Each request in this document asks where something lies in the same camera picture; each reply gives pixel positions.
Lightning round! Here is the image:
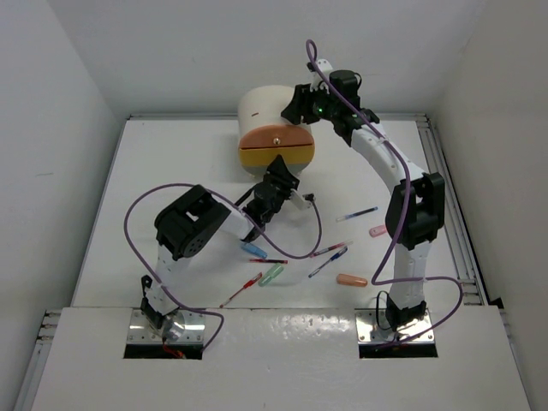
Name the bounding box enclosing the cream drawer cabinet shell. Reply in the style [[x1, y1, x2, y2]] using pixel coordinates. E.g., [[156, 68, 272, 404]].
[[238, 85, 312, 136]]

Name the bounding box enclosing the metal mounting plate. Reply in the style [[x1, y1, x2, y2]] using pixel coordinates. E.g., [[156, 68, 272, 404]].
[[355, 308, 435, 345], [126, 310, 205, 345]]

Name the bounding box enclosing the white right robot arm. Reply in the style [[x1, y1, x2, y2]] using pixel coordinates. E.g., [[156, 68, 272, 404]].
[[281, 70, 445, 331]]

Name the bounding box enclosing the blue refill pen clear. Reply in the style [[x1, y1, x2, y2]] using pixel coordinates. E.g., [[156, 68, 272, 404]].
[[335, 206, 378, 223]]

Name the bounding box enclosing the white front shelf board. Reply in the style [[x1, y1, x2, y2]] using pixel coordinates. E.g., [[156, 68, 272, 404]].
[[33, 307, 529, 410]]

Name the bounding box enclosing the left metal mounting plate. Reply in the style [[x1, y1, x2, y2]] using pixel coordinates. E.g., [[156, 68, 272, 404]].
[[126, 310, 205, 345]]

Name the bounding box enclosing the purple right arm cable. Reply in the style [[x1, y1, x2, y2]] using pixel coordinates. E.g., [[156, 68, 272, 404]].
[[305, 39, 466, 346]]

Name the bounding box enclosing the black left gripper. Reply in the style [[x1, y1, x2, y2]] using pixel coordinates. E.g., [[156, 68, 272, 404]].
[[262, 155, 300, 223]]

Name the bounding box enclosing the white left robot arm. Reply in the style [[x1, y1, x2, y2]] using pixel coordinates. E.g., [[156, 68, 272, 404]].
[[154, 155, 299, 279]]

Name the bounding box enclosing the yellow drawer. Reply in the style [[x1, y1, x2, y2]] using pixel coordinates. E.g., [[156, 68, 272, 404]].
[[238, 146, 315, 167]]

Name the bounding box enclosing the orange top drawer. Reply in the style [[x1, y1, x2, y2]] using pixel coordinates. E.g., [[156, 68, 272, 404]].
[[239, 125, 313, 149]]

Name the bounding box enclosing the orange correction tape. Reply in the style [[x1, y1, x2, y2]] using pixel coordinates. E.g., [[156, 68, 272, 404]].
[[336, 273, 368, 288]]

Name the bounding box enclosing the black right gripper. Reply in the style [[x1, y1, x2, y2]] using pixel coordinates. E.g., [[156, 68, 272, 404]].
[[282, 80, 338, 125]]

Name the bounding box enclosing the pink red gel pen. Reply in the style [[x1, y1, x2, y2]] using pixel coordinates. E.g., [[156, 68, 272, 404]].
[[309, 241, 354, 258]]

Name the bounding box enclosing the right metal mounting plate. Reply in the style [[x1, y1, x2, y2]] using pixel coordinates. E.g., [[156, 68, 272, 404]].
[[355, 308, 435, 345]]

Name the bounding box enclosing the blue correction tape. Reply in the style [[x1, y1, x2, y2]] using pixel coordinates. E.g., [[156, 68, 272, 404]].
[[241, 242, 267, 259]]

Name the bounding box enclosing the pink correction tape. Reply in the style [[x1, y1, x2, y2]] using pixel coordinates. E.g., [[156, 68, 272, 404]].
[[369, 225, 387, 238]]

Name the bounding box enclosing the red pen dark cap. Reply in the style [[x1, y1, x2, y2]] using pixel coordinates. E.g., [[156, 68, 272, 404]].
[[248, 259, 289, 265]]

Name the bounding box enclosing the red pen clear clip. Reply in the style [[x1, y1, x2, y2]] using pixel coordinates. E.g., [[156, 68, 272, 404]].
[[219, 272, 263, 308]]

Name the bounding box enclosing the blue gel pen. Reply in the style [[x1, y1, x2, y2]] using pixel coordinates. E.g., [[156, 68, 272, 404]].
[[307, 246, 348, 278]]

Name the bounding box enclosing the green correction tape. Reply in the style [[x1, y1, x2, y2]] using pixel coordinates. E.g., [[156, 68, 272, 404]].
[[258, 263, 284, 287]]

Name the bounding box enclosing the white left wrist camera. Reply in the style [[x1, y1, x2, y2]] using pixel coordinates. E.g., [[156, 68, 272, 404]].
[[289, 190, 315, 211]]

